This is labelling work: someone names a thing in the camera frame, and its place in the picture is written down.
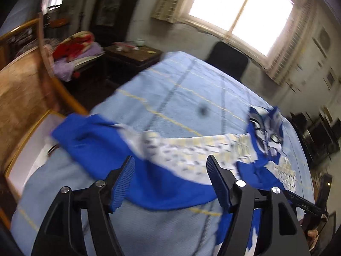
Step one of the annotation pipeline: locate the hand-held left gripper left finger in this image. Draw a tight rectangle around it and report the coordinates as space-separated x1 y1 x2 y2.
31 155 136 256

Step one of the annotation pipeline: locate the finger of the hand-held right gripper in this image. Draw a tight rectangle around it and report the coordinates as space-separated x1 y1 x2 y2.
286 191 328 216

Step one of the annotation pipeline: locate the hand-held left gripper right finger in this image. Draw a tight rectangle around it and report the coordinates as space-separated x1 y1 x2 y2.
206 155 311 256

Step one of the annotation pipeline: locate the blue patterned knit sweater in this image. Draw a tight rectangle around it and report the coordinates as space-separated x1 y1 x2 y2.
51 106 297 256

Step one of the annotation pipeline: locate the person's right hand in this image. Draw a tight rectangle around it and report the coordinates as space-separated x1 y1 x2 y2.
306 230 319 249

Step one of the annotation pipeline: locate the black shelf with electronics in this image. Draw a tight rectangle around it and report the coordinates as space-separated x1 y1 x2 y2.
290 109 341 167

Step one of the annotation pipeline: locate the light blue striped bed sheet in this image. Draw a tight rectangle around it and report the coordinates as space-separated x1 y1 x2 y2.
11 51 315 256

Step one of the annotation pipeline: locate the black chair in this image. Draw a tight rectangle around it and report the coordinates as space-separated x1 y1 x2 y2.
206 42 249 83

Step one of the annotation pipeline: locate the dark wooden side table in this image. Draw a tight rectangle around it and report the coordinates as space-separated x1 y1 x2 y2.
103 44 163 87

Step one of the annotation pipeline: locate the purple cloth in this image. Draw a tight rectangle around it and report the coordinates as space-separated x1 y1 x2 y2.
53 45 105 83

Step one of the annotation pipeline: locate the wooden bed headboard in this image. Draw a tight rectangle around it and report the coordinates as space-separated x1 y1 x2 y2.
0 12 90 200

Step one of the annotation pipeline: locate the cream checked curtain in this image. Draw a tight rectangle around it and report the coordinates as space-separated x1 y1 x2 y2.
266 0 315 86
150 0 203 24

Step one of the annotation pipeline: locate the red patterned blanket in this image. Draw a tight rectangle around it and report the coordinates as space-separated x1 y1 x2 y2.
52 31 95 61

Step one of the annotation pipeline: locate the large bright window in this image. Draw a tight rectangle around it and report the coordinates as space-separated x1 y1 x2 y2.
186 0 295 57

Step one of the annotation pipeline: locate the framed wall picture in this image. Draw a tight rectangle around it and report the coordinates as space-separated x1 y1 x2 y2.
313 27 331 57

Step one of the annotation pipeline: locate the dark hanging wall scroll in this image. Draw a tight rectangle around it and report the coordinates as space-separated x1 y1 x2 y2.
95 0 129 28

